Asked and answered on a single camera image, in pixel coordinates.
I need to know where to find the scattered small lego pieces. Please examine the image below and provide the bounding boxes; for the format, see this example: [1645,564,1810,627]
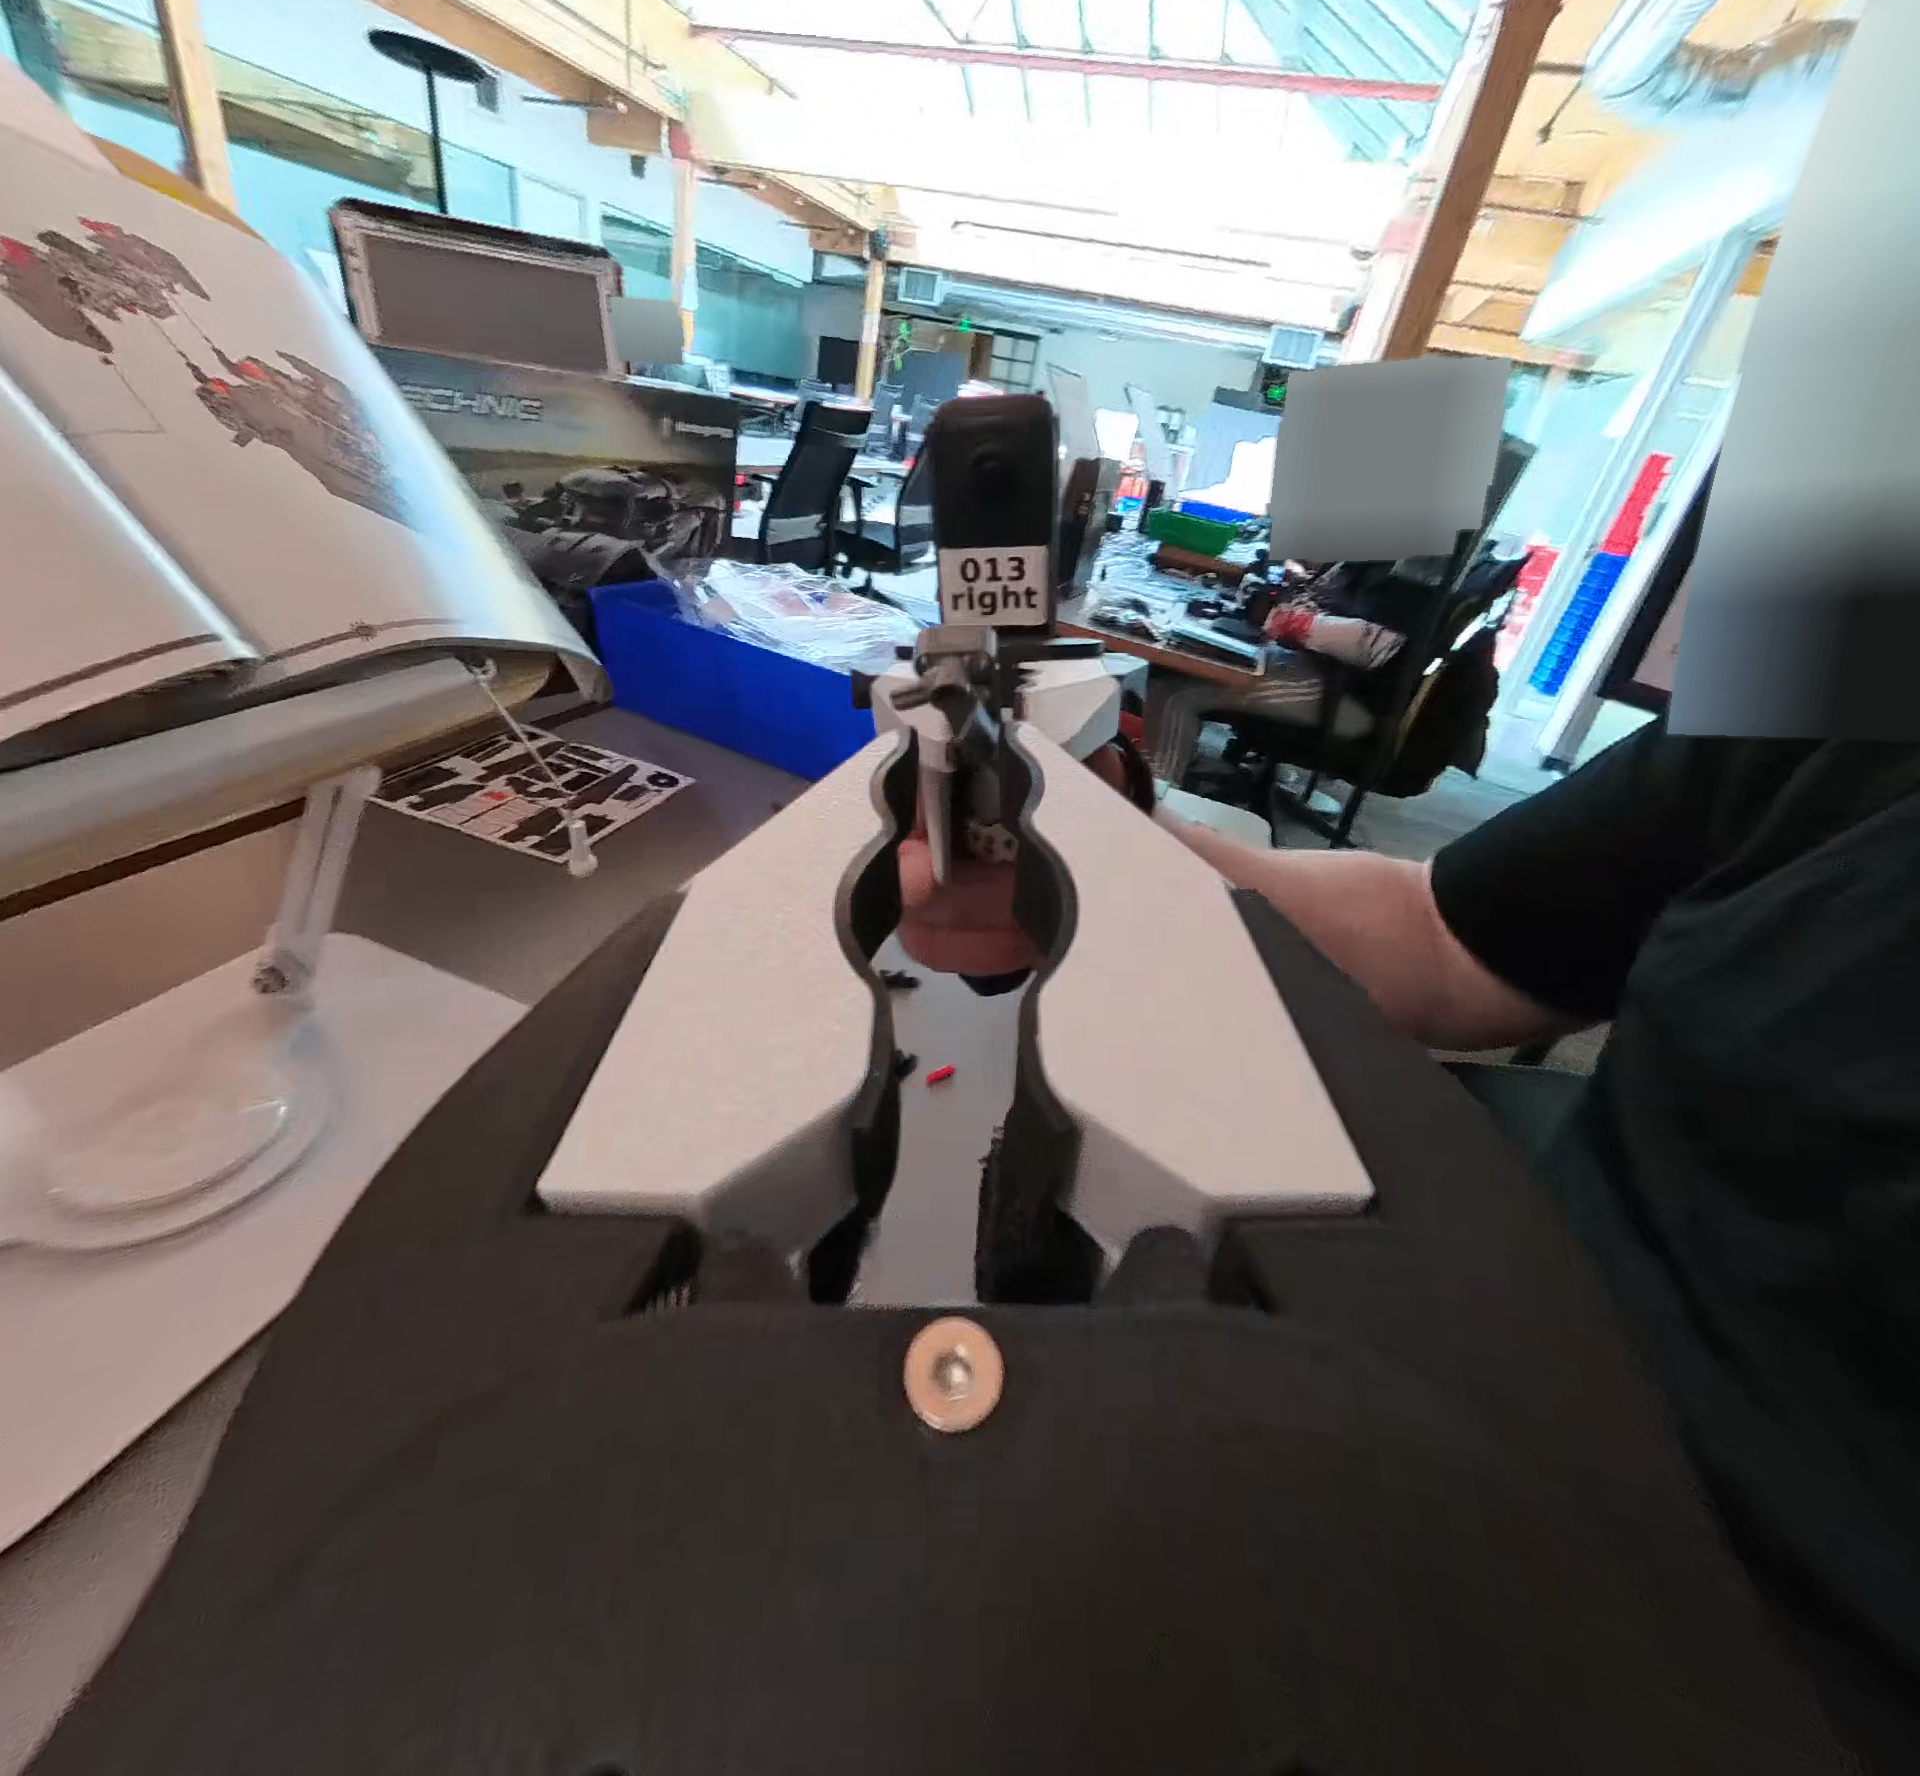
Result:
[878,966,964,1088]

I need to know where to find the black office chair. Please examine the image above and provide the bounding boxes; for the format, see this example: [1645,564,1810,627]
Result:
[753,392,874,573]
[860,444,942,582]
[1170,429,1542,850]

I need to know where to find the black framed grey panel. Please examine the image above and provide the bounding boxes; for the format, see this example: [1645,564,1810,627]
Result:
[330,199,625,383]

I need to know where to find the stack of red blue bins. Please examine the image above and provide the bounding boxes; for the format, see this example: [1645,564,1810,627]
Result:
[1526,455,1671,699]

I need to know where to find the person's right hand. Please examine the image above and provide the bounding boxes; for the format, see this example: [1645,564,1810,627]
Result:
[896,830,1054,999]

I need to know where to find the clear plastic bags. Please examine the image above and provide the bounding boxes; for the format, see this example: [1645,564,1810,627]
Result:
[698,552,917,668]

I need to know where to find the black floor lamp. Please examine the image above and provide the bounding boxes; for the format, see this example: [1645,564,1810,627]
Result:
[368,29,499,213]

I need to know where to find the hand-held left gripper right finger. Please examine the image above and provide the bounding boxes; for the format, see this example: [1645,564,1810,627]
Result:
[999,721,1372,1298]

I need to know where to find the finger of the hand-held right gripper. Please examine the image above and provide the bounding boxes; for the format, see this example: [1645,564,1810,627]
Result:
[874,664,964,891]
[1017,654,1125,761]

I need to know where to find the person's right forearm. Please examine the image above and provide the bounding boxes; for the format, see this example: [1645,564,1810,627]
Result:
[1147,809,1598,1050]

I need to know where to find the blue plastic bin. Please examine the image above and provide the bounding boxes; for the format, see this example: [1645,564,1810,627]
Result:
[587,582,878,784]

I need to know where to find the small grey lego assembly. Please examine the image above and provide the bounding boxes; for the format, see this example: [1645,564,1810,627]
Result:
[909,627,1027,830]

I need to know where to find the lego set box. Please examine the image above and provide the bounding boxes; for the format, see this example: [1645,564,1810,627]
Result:
[368,354,745,597]

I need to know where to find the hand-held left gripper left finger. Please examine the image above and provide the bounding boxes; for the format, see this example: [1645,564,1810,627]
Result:
[540,721,930,1298]

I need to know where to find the black sticker sheet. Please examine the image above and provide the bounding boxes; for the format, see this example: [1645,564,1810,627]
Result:
[368,733,698,850]

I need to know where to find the person's black shirt torso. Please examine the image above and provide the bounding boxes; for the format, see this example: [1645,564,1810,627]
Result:
[1436,721,1920,1716]

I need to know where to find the lego instruction booklet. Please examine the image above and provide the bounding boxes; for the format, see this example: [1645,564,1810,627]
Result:
[0,62,614,773]

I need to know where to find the white book stand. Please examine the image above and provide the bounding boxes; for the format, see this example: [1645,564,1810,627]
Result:
[0,646,602,1560]

